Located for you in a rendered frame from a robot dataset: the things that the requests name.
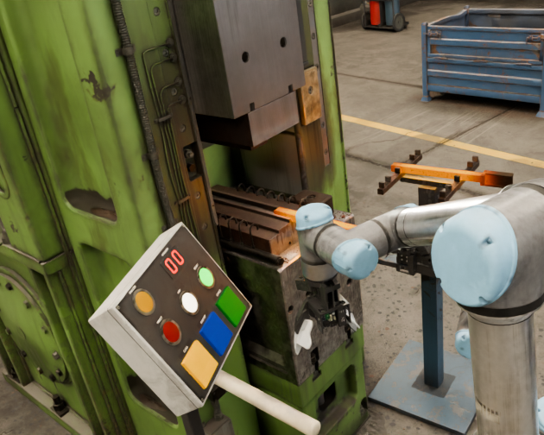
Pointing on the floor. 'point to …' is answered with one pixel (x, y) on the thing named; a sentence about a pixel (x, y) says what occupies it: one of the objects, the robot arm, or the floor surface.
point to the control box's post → (192, 423)
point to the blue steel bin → (495, 54)
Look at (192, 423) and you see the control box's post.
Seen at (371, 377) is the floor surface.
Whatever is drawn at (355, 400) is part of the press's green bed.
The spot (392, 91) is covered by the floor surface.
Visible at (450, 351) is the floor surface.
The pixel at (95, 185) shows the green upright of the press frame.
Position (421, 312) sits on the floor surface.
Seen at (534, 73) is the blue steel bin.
